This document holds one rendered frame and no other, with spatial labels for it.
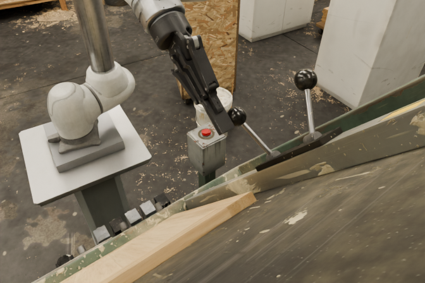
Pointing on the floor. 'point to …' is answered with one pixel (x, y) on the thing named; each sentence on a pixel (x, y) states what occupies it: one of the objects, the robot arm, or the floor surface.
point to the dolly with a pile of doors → (322, 21)
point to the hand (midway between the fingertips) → (217, 115)
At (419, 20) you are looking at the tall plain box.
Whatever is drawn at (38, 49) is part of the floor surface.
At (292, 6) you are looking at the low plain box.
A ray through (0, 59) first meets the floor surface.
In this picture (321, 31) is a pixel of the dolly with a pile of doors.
